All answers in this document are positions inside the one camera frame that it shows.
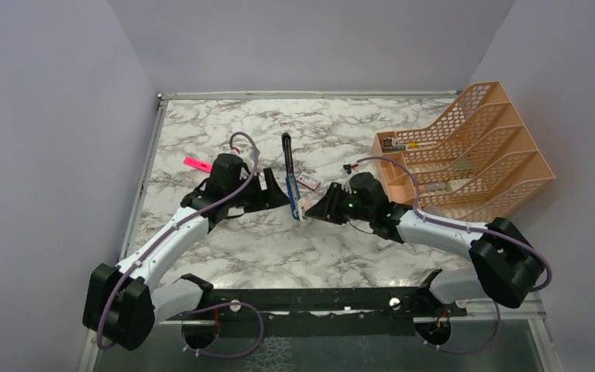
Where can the blue stapler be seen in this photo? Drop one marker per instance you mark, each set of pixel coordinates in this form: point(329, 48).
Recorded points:
point(291, 182)

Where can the peach plastic desk organizer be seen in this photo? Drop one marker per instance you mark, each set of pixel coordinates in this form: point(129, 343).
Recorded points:
point(480, 146)

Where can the pink flat plastic bar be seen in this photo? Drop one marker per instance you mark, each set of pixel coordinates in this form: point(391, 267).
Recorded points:
point(198, 164)

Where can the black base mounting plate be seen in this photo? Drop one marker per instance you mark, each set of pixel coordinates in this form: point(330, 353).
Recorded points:
point(247, 313)

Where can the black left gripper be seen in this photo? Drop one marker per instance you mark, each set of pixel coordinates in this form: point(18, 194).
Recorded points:
point(275, 196)

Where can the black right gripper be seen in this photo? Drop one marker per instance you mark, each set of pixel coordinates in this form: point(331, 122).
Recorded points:
point(327, 207)

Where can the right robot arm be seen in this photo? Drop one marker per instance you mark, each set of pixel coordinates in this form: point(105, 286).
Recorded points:
point(503, 268)

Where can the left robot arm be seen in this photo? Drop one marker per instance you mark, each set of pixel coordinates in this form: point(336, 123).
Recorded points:
point(125, 301)

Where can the black piano keyboard ruler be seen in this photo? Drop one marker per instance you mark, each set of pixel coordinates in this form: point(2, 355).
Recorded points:
point(392, 144)

